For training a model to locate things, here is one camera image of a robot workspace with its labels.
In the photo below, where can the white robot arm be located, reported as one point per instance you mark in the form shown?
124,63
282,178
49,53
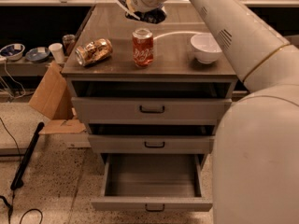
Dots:
256,147

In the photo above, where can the upright red soda can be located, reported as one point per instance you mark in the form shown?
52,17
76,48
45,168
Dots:
142,39

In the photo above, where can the grey drawer cabinet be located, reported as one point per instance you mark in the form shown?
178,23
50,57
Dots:
173,60

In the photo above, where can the grey top drawer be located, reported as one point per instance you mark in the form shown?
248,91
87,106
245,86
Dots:
131,102

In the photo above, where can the grey drawer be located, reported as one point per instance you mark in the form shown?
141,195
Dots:
131,102
152,183
154,139

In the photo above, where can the grey middle drawer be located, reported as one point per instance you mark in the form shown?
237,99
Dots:
154,139

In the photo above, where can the grey bottom drawer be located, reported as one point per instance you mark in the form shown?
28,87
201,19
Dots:
152,183

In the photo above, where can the white bowl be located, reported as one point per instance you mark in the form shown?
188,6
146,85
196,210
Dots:
205,48

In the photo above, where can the dark glass jar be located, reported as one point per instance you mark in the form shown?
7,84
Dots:
68,42

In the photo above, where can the white paper cup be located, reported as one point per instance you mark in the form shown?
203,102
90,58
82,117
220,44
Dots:
57,52

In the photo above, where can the blue bowl near cup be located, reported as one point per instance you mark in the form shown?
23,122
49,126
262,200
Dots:
37,55

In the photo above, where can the brown cardboard box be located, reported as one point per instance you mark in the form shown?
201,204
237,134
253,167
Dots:
52,99

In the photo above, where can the blue bowl far left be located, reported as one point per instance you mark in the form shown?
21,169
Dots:
12,52

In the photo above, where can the black bar left floor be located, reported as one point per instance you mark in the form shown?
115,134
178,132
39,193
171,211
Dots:
17,181

